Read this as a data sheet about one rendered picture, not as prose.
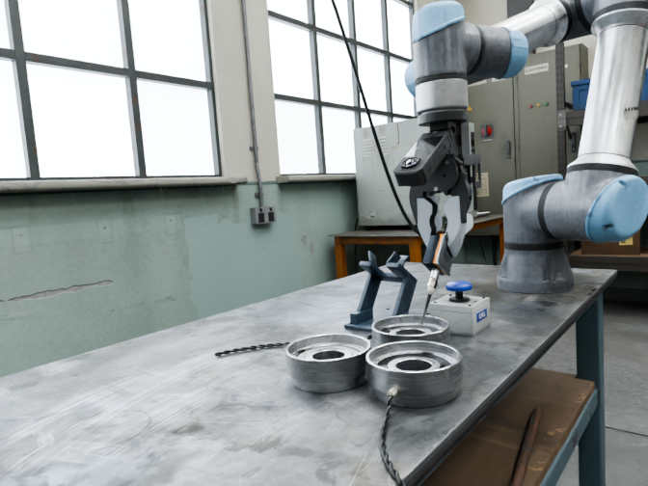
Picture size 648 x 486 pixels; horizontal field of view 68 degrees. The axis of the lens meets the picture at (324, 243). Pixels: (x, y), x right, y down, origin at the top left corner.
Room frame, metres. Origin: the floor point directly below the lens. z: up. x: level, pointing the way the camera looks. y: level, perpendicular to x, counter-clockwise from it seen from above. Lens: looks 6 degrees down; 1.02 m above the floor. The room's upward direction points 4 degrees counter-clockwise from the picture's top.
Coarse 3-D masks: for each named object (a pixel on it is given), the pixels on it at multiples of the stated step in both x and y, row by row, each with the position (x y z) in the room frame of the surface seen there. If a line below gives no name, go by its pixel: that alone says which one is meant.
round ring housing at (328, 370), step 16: (320, 336) 0.63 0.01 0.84; (336, 336) 0.62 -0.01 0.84; (352, 336) 0.61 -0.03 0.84; (288, 352) 0.58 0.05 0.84; (320, 352) 0.59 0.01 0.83; (336, 352) 0.59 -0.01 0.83; (288, 368) 0.56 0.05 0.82; (304, 368) 0.53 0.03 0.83; (320, 368) 0.53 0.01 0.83; (336, 368) 0.53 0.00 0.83; (352, 368) 0.53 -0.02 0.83; (304, 384) 0.54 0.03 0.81; (320, 384) 0.53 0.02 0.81; (336, 384) 0.53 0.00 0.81; (352, 384) 0.54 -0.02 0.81
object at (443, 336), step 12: (372, 324) 0.66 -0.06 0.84; (384, 324) 0.68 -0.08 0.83; (396, 324) 0.69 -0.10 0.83; (408, 324) 0.69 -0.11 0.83; (420, 324) 0.68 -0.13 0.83; (432, 324) 0.68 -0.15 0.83; (444, 324) 0.65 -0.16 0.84; (372, 336) 0.64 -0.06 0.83; (384, 336) 0.61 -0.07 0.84; (396, 336) 0.60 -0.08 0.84; (408, 336) 0.60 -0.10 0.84; (420, 336) 0.59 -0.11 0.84; (432, 336) 0.60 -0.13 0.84; (444, 336) 0.61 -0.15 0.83
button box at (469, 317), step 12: (444, 300) 0.76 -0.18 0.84; (456, 300) 0.74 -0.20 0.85; (468, 300) 0.74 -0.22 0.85; (480, 300) 0.74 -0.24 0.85; (432, 312) 0.74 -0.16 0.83; (444, 312) 0.73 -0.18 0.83; (456, 312) 0.72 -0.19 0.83; (468, 312) 0.70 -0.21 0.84; (480, 312) 0.72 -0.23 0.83; (456, 324) 0.72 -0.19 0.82; (468, 324) 0.70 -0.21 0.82; (480, 324) 0.72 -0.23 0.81; (468, 336) 0.71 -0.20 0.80
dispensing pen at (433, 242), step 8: (432, 240) 0.72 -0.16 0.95; (432, 248) 0.71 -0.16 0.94; (424, 256) 0.71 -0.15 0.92; (432, 256) 0.70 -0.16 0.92; (424, 264) 0.71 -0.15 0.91; (432, 264) 0.70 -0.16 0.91; (432, 272) 0.70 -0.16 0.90; (440, 272) 0.71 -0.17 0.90; (432, 280) 0.70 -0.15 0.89; (432, 288) 0.69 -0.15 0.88; (424, 312) 0.68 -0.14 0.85
